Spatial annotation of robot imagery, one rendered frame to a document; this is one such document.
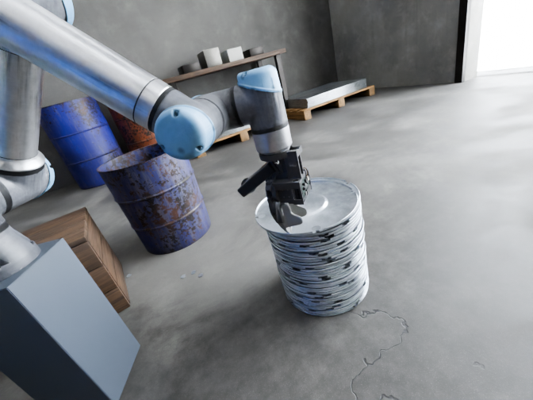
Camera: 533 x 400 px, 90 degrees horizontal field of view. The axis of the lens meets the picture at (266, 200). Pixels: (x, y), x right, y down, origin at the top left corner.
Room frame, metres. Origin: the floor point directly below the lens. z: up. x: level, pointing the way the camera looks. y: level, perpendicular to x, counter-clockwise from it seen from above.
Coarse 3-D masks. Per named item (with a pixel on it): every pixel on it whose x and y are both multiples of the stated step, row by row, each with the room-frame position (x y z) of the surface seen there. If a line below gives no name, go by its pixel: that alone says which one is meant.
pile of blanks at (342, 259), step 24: (360, 216) 0.61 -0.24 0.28; (288, 240) 0.60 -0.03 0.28; (312, 240) 0.56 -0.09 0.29; (336, 240) 0.56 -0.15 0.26; (360, 240) 0.60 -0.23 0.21; (288, 264) 0.60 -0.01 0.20; (312, 264) 0.56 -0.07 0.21; (336, 264) 0.55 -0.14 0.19; (360, 264) 0.59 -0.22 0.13; (288, 288) 0.64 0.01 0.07; (312, 288) 0.57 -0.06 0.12; (336, 288) 0.55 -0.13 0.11; (360, 288) 0.58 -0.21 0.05; (312, 312) 0.57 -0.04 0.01; (336, 312) 0.55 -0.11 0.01
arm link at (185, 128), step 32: (0, 0) 0.45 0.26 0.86; (0, 32) 0.44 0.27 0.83; (32, 32) 0.43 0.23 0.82; (64, 32) 0.44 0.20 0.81; (64, 64) 0.43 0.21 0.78; (96, 64) 0.42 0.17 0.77; (128, 64) 0.44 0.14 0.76; (96, 96) 0.43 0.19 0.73; (128, 96) 0.41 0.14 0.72; (160, 96) 0.41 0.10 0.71; (160, 128) 0.38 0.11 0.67; (192, 128) 0.37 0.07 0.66
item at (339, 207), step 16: (320, 192) 0.71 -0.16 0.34; (336, 192) 0.68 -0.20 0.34; (256, 208) 0.71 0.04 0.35; (320, 208) 0.61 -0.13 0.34; (336, 208) 0.59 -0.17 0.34; (352, 208) 0.57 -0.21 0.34; (272, 224) 0.60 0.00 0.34; (304, 224) 0.56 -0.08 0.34; (320, 224) 0.54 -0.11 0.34; (336, 224) 0.52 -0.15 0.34
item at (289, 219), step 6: (282, 204) 0.52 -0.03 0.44; (282, 210) 0.52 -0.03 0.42; (288, 210) 0.51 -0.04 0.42; (282, 216) 0.52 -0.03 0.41; (288, 216) 0.51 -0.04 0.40; (294, 216) 0.51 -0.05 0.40; (288, 222) 0.52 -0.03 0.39; (294, 222) 0.51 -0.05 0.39; (300, 222) 0.50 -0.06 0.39; (282, 228) 0.52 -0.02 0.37; (288, 228) 0.53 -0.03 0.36
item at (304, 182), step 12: (264, 156) 0.51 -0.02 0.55; (276, 156) 0.50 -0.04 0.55; (288, 156) 0.50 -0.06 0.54; (300, 156) 0.51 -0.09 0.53; (276, 168) 0.52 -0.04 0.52; (288, 168) 0.50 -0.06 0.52; (300, 168) 0.50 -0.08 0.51; (276, 180) 0.52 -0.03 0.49; (288, 180) 0.50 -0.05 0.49; (300, 180) 0.49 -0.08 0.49; (276, 192) 0.51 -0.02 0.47; (288, 192) 0.50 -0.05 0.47; (300, 192) 0.48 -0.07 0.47; (300, 204) 0.48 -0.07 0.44
